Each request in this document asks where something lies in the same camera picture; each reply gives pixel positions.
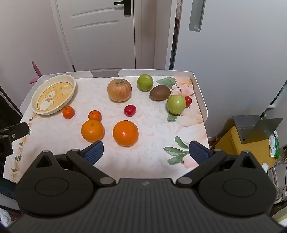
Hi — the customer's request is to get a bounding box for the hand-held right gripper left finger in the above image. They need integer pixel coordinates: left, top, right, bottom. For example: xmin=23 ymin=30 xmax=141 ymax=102
xmin=34 ymin=141 xmax=117 ymax=187

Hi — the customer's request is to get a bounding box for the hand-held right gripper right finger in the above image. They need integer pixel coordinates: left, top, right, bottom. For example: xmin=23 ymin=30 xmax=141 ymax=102
xmin=176 ymin=141 xmax=258 ymax=187

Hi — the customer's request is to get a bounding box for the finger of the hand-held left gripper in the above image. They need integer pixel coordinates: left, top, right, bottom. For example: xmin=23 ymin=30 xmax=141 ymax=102
xmin=0 ymin=140 xmax=14 ymax=157
xmin=0 ymin=122 xmax=30 ymax=142

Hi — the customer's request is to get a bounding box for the large orange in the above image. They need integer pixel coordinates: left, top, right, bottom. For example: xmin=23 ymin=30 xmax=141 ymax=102
xmin=112 ymin=120 xmax=139 ymax=147
xmin=81 ymin=120 xmax=105 ymax=142

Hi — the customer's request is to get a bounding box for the cream bowl with yellow cartoon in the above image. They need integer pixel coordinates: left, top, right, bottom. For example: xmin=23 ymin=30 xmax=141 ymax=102
xmin=30 ymin=75 xmax=77 ymax=115

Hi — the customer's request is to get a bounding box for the green round fruit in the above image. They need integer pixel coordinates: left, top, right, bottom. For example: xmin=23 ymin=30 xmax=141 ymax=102
xmin=137 ymin=74 xmax=154 ymax=91
xmin=167 ymin=94 xmax=186 ymax=115

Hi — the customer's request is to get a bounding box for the yellowish red apple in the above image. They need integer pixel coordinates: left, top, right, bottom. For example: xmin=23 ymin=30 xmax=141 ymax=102
xmin=107 ymin=79 xmax=132 ymax=103

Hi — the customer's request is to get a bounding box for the yellow box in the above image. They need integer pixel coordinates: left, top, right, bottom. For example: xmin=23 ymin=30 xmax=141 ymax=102
xmin=214 ymin=125 xmax=277 ymax=166

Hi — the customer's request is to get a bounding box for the small tangerine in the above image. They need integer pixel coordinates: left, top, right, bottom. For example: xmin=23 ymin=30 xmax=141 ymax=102
xmin=88 ymin=110 xmax=102 ymax=122
xmin=62 ymin=106 xmax=75 ymax=120

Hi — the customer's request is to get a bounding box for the floral tablecloth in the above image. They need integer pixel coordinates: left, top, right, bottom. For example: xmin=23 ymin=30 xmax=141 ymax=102
xmin=3 ymin=75 xmax=210 ymax=184

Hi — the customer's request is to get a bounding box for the white tray table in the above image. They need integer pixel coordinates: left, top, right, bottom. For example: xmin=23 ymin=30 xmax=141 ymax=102
xmin=20 ymin=69 xmax=210 ymax=149

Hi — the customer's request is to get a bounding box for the grey laptop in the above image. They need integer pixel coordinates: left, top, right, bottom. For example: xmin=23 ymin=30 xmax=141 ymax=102
xmin=232 ymin=115 xmax=283 ymax=144

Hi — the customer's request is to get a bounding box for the brown kiwi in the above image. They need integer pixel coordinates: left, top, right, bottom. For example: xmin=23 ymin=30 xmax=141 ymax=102
xmin=149 ymin=85 xmax=171 ymax=101

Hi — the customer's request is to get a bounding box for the green white wipes packet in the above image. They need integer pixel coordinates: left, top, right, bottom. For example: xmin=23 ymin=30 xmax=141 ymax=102
xmin=269 ymin=134 xmax=281 ymax=159

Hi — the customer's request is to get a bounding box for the white cabinet door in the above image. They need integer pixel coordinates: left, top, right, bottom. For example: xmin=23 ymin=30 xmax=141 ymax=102
xmin=174 ymin=0 xmax=287 ymax=139

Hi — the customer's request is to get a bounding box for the white panel door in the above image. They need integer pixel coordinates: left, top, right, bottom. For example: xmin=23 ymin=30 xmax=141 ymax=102
xmin=50 ymin=0 xmax=144 ymax=78

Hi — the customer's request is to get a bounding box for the silver recessed handle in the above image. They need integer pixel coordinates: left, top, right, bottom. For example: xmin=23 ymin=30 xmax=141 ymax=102
xmin=188 ymin=0 xmax=205 ymax=32

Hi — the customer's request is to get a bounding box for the black door handle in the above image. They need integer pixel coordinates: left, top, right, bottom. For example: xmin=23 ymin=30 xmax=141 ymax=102
xmin=114 ymin=0 xmax=131 ymax=16

